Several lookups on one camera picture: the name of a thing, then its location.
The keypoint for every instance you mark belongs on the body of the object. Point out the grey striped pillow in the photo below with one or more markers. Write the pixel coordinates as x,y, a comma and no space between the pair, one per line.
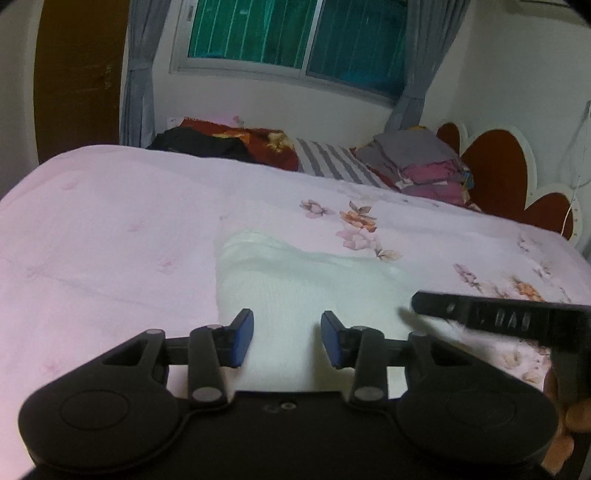
336,162

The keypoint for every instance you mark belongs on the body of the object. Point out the red heart-shaped headboard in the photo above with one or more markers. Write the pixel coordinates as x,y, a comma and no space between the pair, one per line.
505,180

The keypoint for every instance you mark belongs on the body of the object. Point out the brown wooden door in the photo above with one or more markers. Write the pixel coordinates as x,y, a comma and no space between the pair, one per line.
77,74

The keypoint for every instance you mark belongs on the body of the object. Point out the grey right curtain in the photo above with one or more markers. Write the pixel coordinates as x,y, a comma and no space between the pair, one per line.
432,27

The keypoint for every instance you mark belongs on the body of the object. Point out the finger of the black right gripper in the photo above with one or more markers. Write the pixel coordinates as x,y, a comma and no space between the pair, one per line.
553,325

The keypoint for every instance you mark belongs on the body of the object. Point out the stack of folded clothes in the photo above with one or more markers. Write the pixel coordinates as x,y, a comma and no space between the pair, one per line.
417,163

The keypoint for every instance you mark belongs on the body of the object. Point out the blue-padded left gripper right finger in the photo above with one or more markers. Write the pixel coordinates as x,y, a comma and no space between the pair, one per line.
341,343

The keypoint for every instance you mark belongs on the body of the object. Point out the grey curtain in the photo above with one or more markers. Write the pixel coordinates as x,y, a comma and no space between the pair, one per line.
432,27
145,27

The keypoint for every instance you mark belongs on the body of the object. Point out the white small cloth garment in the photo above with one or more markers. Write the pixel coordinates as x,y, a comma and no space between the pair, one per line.
289,289

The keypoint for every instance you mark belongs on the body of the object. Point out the green glass window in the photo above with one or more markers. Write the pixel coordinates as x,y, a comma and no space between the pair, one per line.
347,45

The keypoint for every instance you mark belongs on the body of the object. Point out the person's right hand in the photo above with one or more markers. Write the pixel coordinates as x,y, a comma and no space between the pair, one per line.
562,445

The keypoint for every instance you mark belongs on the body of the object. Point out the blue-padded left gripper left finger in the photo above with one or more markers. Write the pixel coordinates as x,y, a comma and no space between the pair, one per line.
232,341

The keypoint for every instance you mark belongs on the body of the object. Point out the pink floral bed sheet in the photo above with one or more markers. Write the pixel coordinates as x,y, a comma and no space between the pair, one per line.
102,243

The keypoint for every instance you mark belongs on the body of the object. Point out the black clothing pile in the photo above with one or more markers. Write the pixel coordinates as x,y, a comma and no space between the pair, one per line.
187,141

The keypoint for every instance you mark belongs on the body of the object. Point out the grey left curtain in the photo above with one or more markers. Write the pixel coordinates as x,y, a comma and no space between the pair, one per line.
145,27

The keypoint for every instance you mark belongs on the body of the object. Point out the red floral blanket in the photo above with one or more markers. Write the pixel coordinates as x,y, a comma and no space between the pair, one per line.
268,147

